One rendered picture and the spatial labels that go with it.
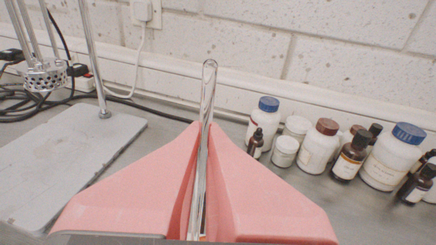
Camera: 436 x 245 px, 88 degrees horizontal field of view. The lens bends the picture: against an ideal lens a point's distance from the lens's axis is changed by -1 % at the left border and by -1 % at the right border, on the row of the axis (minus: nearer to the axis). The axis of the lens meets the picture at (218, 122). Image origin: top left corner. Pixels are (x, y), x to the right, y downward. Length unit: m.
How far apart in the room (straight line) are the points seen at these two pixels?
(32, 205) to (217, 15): 0.50
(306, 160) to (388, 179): 0.15
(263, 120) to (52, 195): 0.38
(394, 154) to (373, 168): 0.05
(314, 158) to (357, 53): 0.25
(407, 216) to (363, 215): 0.08
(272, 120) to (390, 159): 0.22
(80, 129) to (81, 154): 0.08
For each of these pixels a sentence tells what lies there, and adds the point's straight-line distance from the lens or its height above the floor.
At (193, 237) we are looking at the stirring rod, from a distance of 0.17.
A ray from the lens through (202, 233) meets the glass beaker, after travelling 0.23.
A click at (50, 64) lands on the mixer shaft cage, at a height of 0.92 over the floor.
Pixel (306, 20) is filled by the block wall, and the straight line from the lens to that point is 0.57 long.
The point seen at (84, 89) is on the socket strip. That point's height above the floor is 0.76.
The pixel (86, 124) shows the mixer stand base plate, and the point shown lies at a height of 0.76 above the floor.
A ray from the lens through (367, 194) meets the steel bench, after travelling 0.54.
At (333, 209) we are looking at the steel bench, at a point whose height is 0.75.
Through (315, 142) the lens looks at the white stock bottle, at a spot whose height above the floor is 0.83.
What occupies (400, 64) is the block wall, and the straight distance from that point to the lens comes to 0.63.
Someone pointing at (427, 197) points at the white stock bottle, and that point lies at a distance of 0.61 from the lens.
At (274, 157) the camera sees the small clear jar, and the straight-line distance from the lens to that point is 0.49.
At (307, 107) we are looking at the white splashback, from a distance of 0.58.
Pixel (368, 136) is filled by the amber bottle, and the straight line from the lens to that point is 0.49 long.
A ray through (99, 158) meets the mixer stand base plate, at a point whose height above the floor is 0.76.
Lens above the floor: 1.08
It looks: 34 degrees down
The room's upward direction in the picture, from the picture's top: 7 degrees clockwise
